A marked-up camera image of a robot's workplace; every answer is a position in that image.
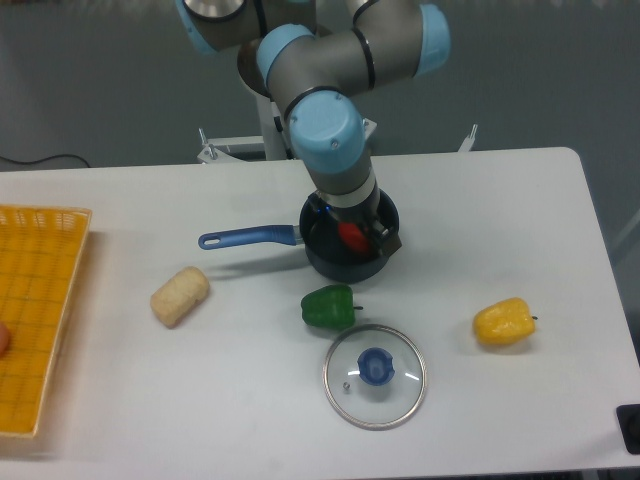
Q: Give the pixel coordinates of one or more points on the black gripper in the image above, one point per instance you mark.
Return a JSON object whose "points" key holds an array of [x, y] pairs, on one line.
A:
{"points": [[374, 214]]}

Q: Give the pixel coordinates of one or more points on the glass pot lid blue knob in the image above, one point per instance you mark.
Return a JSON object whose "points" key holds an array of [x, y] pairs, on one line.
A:
{"points": [[374, 377]]}

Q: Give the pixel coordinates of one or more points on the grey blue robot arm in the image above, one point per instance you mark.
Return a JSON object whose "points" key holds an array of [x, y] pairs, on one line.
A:
{"points": [[325, 129]]}

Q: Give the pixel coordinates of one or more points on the red pepper toy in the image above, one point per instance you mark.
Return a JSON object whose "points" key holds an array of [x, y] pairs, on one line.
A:
{"points": [[353, 238]]}

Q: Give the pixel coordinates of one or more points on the dark blue saucepan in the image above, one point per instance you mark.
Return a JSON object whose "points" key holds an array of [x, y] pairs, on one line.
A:
{"points": [[317, 233]]}

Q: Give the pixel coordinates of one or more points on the green bell pepper toy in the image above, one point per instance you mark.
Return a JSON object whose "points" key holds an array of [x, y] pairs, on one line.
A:
{"points": [[331, 307]]}

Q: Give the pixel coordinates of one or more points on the yellow bell pepper toy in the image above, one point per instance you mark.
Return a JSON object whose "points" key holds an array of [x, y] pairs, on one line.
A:
{"points": [[504, 323]]}

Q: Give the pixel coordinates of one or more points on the beige bread loaf toy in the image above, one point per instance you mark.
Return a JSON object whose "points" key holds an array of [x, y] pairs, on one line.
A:
{"points": [[179, 295]]}

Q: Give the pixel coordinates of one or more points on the black device at table edge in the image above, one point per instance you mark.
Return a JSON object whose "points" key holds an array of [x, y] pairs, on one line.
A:
{"points": [[629, 422]]}

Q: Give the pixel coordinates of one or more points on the yellow woven basket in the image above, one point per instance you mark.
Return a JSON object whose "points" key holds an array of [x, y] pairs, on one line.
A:
{"points": [[41, 252]]}

